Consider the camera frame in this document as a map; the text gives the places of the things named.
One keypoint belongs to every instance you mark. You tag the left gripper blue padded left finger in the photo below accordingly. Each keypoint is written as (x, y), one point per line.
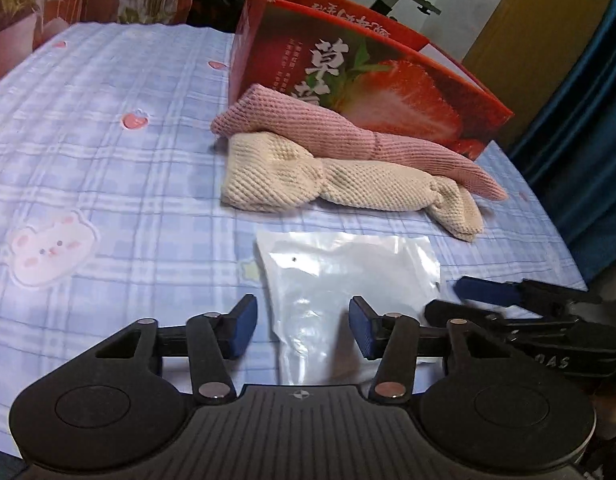
(212, 340)

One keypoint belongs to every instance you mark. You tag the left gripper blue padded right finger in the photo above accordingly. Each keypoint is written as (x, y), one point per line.
(393, 341)

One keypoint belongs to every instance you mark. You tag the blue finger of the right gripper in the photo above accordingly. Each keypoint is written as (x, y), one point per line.
(489, 292)

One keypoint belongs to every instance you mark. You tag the white plastic bag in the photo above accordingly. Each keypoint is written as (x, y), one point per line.
(311, 278)

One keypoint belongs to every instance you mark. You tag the cream knitted cloth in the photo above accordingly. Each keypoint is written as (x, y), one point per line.
(268, 173)

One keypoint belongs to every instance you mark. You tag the pink knitted cloth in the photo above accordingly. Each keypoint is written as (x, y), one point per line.
(327, 134)

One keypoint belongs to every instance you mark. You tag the blue plaid tablecloth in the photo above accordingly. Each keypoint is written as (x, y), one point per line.
(112, 122)

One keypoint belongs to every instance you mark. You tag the blue curtain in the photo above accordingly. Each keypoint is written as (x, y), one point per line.
(567, 155)

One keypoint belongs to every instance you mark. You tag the wooden door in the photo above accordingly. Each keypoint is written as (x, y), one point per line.
(525, 51)

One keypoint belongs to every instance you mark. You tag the red strawberry cardboard box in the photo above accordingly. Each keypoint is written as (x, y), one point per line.
(377, 73)

